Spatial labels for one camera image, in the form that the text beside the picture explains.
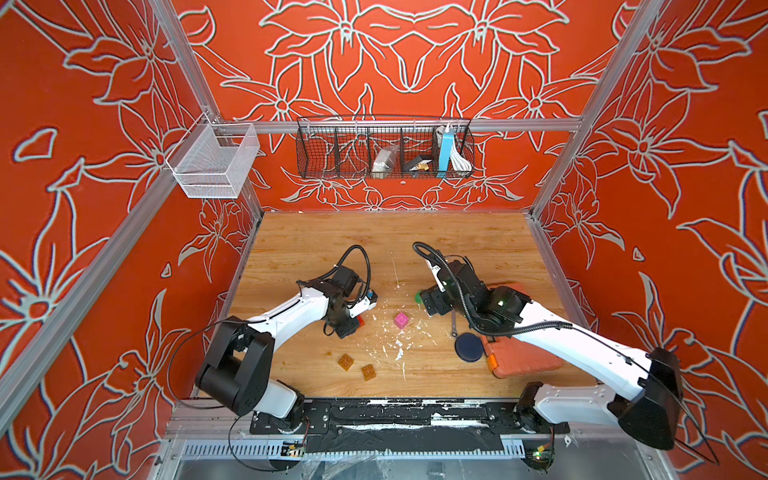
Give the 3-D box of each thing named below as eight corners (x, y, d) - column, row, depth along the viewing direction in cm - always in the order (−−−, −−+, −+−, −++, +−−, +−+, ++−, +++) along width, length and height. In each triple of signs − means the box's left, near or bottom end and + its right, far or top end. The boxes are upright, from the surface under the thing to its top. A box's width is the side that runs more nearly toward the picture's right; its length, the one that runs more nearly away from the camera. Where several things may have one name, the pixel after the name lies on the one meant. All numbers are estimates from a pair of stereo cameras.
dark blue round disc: (456, 362, 84) (459, 358, 81) (452, 337, 89) (454, 332, 86) (482, 362, 84) (485, 358, 81) (476, 336, 89) (479, 332, 86)
